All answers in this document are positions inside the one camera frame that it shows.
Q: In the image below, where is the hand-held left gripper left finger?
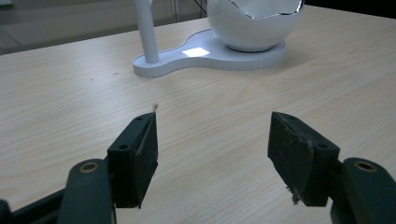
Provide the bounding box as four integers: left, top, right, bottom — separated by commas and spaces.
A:
106, 111, 159, 209

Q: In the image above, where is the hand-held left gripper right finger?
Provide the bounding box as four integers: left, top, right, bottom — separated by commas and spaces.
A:
267, 111, 341, 208

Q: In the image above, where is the white desk lamp with egg-shaped bowl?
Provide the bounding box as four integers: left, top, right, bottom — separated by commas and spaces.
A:
132, 0, 306, 79

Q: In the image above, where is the black cable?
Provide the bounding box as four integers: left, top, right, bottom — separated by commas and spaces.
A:
193, 0, 208, 16

